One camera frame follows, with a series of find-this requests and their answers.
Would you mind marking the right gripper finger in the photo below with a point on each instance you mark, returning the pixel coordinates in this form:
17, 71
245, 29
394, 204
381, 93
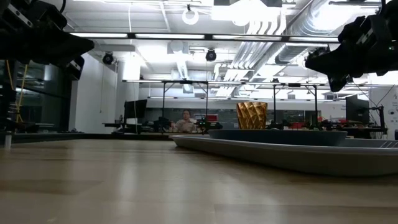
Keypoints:
342, 53
342, 68

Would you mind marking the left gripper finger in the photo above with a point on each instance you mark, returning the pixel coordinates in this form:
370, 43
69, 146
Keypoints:
56, 40
53, 55

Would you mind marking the dark blue plate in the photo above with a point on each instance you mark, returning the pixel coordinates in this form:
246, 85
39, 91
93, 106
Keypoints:
280, 137

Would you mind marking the amber ribbed cup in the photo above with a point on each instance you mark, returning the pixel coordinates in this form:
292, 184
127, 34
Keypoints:
252, 115

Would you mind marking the black distant robot arm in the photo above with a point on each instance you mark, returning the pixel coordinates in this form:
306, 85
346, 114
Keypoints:
210, 125

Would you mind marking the grey plastic tray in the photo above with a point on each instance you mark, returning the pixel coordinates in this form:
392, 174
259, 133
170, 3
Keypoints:
280, 158

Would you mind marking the black computer monitor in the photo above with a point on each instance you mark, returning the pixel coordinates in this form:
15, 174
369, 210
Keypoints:
136, 109
357, 109

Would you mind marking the black ceiling spotlight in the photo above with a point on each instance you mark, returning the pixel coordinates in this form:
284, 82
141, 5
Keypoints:
108, 58
211, 55

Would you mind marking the person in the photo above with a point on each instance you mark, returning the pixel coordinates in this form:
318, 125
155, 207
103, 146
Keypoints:
185, 123

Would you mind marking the black distant station frame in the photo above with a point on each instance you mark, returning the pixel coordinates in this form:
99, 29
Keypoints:
163, 102
315, 105

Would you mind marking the silver ceiling duct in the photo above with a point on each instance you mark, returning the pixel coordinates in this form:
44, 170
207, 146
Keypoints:
298, 34

